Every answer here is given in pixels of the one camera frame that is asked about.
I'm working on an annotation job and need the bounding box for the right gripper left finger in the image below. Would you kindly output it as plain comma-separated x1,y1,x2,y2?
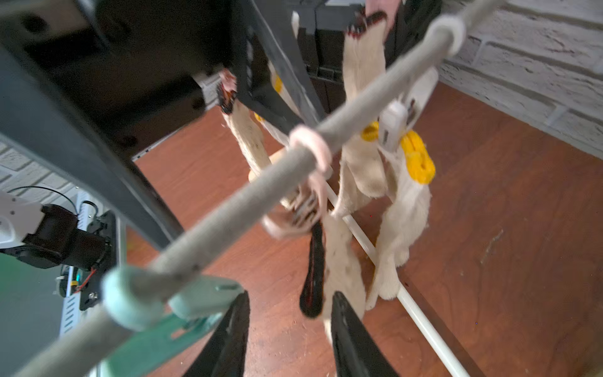
184,291,251,377

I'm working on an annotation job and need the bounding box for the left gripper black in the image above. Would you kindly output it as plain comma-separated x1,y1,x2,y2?
1,1,231,250

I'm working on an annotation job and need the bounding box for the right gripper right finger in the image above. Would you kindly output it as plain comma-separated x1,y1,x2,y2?
331,292,399,377

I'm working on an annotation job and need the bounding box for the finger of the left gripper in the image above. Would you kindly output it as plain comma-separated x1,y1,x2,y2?
231,1,326,127

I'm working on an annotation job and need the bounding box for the white glove yellow cuff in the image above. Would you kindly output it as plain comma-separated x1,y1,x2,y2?
254,61,302,147

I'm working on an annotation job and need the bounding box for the grey clip hanger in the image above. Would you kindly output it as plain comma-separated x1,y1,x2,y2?
13,0,507,377

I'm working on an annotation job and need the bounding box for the cream glove red-black cuff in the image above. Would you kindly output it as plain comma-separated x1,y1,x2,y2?
299,215,366,342

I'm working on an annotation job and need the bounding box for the cream glove dark cuff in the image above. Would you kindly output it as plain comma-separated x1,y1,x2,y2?
332,11,388,218

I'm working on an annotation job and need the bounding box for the wooden drying rack frame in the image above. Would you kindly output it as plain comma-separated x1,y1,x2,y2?
342,215,470,377

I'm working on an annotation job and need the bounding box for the aluminium rail base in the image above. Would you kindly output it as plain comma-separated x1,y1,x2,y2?
0,188,128,377

